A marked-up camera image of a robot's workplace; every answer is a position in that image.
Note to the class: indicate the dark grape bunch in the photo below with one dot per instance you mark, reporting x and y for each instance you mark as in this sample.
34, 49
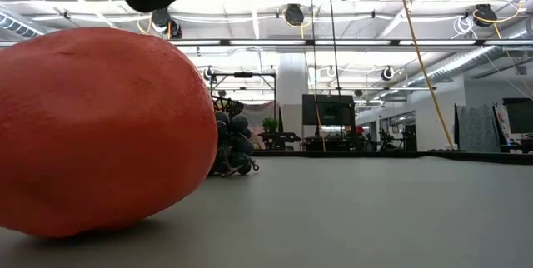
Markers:
233, 143

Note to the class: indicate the black monitor screen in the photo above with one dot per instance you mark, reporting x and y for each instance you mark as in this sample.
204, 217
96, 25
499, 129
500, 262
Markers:
329, 110

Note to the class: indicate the black metal rig frame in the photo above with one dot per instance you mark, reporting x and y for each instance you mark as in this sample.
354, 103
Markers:
243, 75

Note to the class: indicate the small green background plant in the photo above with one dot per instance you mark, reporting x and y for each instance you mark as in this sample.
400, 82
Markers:
270, 124

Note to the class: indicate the red-orange round fruit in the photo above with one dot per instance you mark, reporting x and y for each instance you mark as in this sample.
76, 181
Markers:
96, 135

